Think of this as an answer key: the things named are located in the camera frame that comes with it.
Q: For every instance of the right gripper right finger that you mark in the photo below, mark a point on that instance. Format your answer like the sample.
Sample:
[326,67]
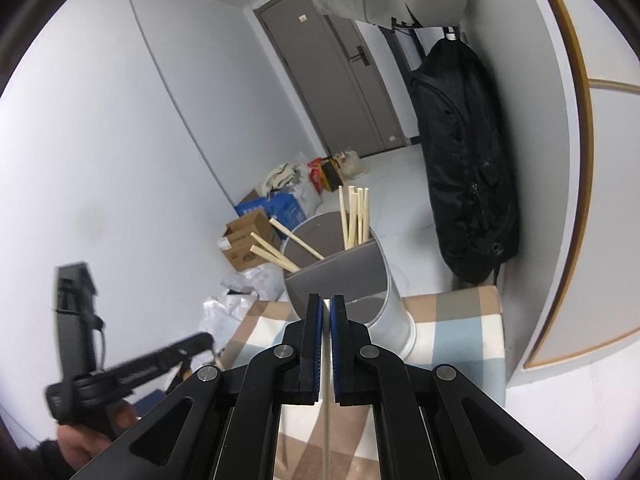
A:
[432,424]

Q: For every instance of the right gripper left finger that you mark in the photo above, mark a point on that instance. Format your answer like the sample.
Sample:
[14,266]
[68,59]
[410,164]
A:
[222,424]

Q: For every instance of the single wooden chopstick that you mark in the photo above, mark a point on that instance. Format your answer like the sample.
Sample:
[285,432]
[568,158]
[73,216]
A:
[343,215]

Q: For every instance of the person left hand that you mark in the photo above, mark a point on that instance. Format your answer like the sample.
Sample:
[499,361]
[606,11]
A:
[79,444]

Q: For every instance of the checkered tablecloth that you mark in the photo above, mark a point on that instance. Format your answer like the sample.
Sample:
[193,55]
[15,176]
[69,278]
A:
[462,328]

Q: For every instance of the clear plastic bag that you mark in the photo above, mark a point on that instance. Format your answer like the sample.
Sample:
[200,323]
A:
[223,315]

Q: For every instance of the white utensil holder cup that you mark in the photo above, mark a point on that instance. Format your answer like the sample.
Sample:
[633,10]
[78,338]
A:
[361,275]

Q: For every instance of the brown cardboard box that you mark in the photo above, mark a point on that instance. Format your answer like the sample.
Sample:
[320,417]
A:
[237,238]

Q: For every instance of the wooden chopstick in pile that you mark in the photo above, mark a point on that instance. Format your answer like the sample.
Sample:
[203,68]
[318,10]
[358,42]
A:
[296,239]

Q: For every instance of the blue cardboard box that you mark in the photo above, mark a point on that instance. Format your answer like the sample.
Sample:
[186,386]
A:
[282,206]

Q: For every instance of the cream cloth bag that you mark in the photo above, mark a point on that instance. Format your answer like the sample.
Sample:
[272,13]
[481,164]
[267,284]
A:
[284,177]

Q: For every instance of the black backpack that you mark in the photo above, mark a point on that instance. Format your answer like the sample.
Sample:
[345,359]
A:
[468,161]

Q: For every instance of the red yellow bag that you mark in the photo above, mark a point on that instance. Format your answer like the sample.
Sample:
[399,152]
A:
[325,174]

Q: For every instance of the grey door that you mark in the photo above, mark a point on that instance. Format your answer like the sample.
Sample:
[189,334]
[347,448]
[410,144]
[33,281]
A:
[335,77]

